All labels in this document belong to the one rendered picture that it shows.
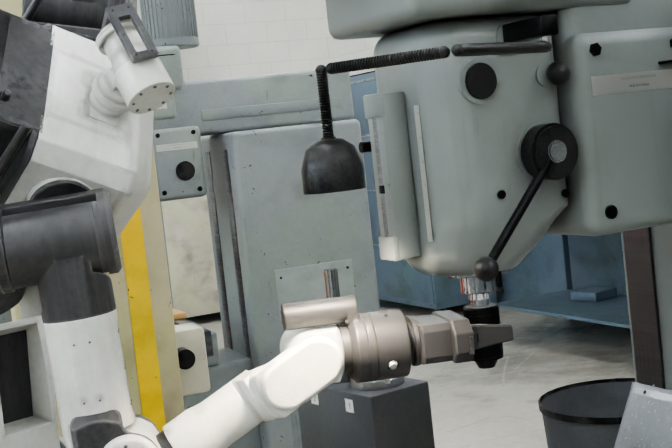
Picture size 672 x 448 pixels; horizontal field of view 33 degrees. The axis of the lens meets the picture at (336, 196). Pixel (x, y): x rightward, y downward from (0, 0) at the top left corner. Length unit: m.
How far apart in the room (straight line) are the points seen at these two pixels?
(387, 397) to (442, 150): 0.56
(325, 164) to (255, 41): 9.85
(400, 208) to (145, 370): 1.80
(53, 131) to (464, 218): 0.53
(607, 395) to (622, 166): 2.35
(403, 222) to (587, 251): 6.84
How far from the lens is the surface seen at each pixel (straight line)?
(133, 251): 3.08
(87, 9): 1.68
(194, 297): 9.91
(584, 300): 7.70
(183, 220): 9.84
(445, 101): 1.37
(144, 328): 3.10
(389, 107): 1.40
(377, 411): 1.80
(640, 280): 1.81
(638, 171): 1.49
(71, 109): 1.51
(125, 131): 1.53
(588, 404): 3.77
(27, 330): 1.84
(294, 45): 11.26
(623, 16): 1.50
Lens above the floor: 1.50
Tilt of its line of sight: 3 degrees down
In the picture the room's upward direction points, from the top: 6 degrees counter-clockwise
